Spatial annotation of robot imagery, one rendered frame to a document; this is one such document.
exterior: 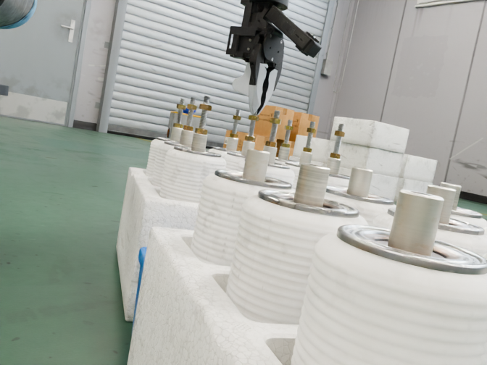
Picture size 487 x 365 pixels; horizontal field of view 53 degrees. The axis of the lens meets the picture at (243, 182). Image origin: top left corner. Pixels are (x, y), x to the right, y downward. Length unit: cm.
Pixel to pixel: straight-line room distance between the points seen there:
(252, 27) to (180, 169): 32
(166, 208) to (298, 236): 40
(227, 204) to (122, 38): 571
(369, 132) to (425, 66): 369
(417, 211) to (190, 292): 17
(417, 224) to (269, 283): 12
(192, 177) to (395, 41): 692
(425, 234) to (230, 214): 22
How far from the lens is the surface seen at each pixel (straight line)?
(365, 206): 49
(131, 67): 615
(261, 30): 92
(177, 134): 100
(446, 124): 674
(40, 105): 590
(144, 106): 622
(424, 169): 403
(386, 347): 24
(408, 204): 26
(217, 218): 44
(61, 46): 596
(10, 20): 104
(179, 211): 71
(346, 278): 24
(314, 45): 88
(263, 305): 34
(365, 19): 808
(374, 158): 357
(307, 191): 36
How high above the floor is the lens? 29
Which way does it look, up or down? 6 degrees down
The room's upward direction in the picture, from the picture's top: 11 degrees clockwise
